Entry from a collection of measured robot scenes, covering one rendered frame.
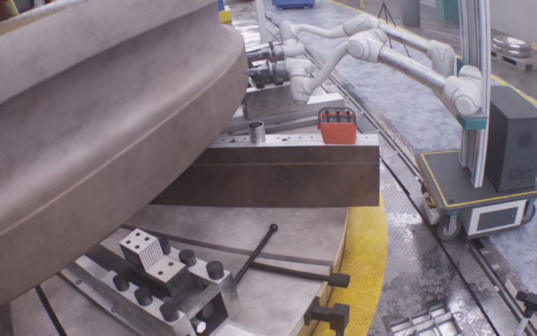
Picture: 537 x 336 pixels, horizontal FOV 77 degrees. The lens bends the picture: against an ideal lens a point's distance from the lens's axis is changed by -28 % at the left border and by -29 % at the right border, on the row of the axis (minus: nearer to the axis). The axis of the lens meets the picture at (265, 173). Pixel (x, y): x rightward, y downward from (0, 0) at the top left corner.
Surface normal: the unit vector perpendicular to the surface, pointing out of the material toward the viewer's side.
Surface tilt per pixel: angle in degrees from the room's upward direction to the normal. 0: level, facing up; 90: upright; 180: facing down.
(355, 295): 0
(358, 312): 0
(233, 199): 90
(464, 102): 92
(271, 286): 0
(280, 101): 90
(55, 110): 90
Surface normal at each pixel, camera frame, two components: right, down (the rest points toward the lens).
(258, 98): 0.19, 0.47
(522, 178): -0.04, 0.50
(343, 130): -0.19, 0.61
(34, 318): -0.13, -0.86
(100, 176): 0.81, 0.19
